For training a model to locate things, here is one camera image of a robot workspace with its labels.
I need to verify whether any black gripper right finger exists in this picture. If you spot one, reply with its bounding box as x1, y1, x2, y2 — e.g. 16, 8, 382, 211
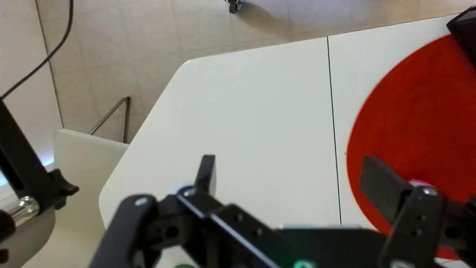
360, 154, 476, 268

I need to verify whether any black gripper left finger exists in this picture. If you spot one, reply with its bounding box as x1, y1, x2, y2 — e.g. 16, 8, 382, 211
88, 153, 280, 268

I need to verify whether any red round placemat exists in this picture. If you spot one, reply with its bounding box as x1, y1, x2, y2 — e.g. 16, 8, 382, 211
345, 32, 476, 261

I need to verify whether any thin metal frame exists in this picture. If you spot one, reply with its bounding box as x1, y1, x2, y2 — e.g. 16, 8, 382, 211
88, 95, 132, 145

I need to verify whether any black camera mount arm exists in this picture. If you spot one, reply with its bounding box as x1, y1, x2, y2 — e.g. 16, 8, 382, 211
0, 98, 80, 266

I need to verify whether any black floor cable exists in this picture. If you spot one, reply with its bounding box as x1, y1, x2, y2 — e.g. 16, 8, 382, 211
0, 0, 76, 101

